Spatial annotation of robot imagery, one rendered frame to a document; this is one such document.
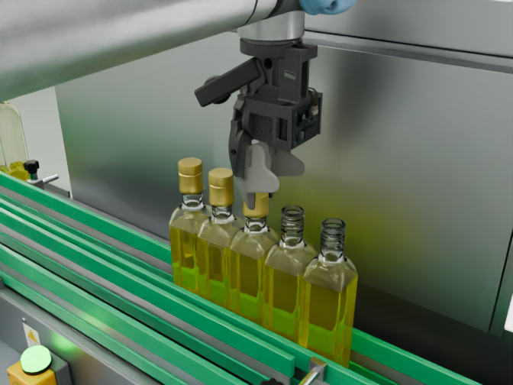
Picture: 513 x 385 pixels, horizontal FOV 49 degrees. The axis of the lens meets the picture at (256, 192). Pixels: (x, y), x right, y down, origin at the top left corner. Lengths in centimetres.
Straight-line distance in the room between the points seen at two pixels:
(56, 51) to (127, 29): 5
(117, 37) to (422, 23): 44
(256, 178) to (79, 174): 69
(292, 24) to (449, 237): 34
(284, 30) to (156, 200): 60
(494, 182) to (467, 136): 6
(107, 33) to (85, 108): 87
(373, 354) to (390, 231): 17
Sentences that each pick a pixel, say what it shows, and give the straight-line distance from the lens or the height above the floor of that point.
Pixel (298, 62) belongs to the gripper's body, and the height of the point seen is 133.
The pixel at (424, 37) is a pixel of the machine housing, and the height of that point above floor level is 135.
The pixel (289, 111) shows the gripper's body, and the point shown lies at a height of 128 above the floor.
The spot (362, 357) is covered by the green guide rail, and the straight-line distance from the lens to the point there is 82.
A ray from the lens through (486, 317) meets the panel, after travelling 81.
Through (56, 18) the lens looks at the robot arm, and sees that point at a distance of 33.
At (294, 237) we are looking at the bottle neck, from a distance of 71.
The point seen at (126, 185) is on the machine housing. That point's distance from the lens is 119.
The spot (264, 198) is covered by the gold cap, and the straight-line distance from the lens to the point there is 73.
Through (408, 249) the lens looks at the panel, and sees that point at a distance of 80.
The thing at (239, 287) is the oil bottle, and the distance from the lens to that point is 79.
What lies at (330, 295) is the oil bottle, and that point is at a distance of 70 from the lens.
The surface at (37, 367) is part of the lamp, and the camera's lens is 98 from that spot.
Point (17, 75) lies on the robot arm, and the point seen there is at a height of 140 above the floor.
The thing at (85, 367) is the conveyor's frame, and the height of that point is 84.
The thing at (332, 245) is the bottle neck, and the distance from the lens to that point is 68.
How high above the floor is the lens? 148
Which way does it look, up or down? 27 degrees down
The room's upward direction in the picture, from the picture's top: straight up
